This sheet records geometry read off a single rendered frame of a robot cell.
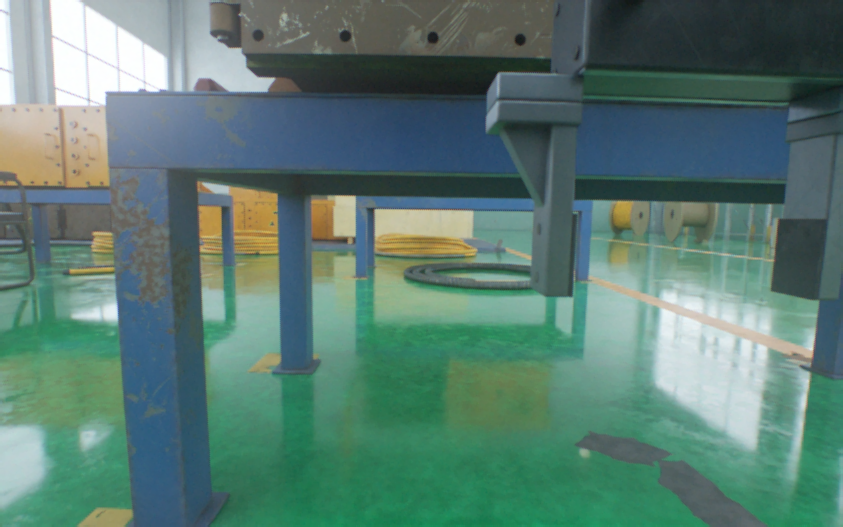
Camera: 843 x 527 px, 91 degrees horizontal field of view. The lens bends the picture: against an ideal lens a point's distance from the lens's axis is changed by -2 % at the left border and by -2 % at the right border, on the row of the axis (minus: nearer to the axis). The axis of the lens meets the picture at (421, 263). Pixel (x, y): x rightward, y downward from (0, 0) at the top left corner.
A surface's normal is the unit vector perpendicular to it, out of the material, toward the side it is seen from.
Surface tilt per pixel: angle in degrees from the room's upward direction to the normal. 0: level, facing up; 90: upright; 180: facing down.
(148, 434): 90
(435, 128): 90
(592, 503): 0
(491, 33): 90
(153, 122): 90
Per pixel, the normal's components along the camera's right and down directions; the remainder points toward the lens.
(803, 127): -1.00, -0.01
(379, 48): 0.00, 0.11
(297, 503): 0.02, -0.99
